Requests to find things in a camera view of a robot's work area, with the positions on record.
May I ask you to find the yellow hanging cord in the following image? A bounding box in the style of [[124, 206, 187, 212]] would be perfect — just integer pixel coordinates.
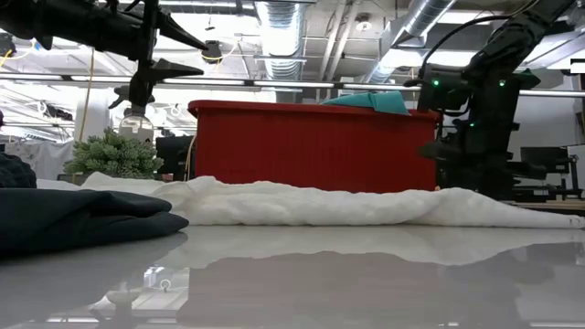
[[77, 48, 95, 143]]

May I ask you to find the grey spray bottle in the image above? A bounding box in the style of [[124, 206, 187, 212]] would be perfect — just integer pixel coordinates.
[[108, 84, 156, 143]]

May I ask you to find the white lace garment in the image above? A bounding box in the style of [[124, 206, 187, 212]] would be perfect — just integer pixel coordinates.
[[36, 172, 585, 229]]

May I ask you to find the teal garment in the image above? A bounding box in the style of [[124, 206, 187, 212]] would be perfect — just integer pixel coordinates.
[[322, 90, 410, 115]]

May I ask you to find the green artificial plant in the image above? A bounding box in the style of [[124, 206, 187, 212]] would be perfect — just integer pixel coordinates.
[[63, 127, 165, 180]]

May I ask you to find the grey ceiling air unit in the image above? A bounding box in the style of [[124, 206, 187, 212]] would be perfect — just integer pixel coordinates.
[[424, 20, 493, 51]]

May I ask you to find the black computer monitor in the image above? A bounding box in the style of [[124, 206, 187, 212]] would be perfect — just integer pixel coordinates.
[[520, 145, 580, 175]]

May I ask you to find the red plastic laundry bin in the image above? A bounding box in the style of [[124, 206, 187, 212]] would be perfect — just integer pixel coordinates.
[[186, 99, 442, 193]]

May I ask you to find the silver ventilation duct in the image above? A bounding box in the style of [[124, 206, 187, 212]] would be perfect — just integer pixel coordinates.
[[365, 0, 458, 83], [253, 0, 308, 81]]

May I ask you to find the black equipment block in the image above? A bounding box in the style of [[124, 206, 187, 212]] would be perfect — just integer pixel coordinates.
[[154, 134, 196, 182]]

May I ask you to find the black t-shirt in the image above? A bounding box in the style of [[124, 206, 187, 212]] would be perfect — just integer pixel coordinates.
[[0, 153, 189, 257]]

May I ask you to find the white hanging sheet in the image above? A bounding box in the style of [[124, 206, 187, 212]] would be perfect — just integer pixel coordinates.
[[4, 139, 77, 180]]

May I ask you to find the black hanging ceiling lamp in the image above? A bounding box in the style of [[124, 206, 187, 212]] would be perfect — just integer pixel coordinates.
[[200, 39, 224, 65], [0, 31, 17, 58]]

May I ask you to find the long ceiling light strip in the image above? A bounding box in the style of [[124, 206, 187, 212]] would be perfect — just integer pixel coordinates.
[[0, 71, 585, 98]]

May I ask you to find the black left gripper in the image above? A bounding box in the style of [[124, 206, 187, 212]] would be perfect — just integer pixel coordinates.
[[68, 0, 209, 109]]

